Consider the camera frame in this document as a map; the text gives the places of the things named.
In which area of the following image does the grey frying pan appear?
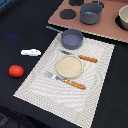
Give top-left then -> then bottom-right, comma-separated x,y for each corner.
48,26 -> 83,50

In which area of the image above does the red toy sausage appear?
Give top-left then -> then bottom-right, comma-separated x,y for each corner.
9,65 -> 24,77

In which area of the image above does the black stove burner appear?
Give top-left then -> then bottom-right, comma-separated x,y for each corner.
60,9 -> 76,20

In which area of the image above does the brown stove board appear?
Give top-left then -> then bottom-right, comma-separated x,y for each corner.
48,0 -> 128,43

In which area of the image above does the round beige plate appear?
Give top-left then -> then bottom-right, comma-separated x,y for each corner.
56,55 -> 83,78

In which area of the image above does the woven beige placemat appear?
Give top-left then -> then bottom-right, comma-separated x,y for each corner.
14,35 -> 114,128

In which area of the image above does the grey pot with lid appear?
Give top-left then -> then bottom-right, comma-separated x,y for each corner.
80,2 -> 102,25

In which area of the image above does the beige bowl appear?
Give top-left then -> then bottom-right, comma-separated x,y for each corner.
119,5 -> 128,30

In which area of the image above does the wooden handled fork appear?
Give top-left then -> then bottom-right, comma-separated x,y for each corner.
45,71 -> 86,89

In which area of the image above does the wooden handled knife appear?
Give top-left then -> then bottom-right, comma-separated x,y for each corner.
59,50 -> 98,63

